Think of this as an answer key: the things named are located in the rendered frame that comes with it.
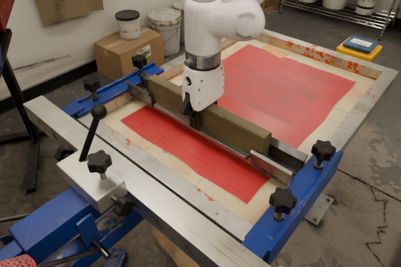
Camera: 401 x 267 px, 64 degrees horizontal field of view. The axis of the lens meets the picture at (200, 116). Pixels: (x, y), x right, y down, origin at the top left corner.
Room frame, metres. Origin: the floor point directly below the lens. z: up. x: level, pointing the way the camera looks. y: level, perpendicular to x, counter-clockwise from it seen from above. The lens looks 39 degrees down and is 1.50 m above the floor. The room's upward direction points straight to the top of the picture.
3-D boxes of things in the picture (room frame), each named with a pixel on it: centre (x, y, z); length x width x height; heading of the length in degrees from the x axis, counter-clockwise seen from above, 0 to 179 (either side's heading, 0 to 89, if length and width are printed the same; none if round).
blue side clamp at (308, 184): (0.39, -0.19, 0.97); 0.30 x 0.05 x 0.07; 139
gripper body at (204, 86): (0.61, -0.01, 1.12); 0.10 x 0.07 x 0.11; 139
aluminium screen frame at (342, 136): (0.76, -0.14, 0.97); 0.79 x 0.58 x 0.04; 139
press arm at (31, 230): (0.33, 0.23, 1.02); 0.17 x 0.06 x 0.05; 139
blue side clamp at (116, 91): (0.76, 0.23, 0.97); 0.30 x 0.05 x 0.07; 139
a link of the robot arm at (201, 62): (0.60, 0.00, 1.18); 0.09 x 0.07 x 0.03; 139
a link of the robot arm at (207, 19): (0.60, -0.04, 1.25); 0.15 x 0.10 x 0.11; 91
